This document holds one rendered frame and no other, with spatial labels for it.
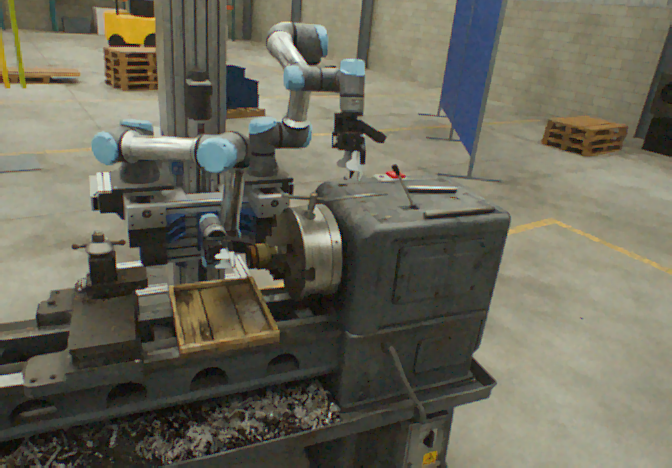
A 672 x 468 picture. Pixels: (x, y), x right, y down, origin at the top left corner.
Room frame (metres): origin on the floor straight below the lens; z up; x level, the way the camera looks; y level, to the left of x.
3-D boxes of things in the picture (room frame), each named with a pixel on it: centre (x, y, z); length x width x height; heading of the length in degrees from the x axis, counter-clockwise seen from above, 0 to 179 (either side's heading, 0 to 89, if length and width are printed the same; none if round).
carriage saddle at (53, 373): (1.23, 0.71, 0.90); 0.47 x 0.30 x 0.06; 25
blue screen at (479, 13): (8.13, -1.75, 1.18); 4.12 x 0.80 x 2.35; 177
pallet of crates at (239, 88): (8.49, 2.10, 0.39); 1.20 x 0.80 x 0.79; 133
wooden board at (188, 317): (1.39, 0.35, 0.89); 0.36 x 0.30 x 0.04; 25
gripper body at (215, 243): (1.49, 0.39, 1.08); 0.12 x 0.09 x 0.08; 25
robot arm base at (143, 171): (1.85, 0.79, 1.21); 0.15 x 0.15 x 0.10
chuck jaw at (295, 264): (1.39, 0.13, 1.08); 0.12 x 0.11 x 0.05; 25
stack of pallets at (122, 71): (10.29, 4.19, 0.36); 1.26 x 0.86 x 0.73; 137
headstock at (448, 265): (1.69, -0.26, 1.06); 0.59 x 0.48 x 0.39; 115
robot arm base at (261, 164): (2.08, 0.35, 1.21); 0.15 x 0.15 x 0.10
